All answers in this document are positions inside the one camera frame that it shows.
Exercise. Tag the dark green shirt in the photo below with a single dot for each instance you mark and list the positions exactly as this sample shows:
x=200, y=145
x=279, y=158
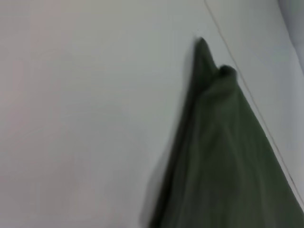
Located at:
x=225, y=154

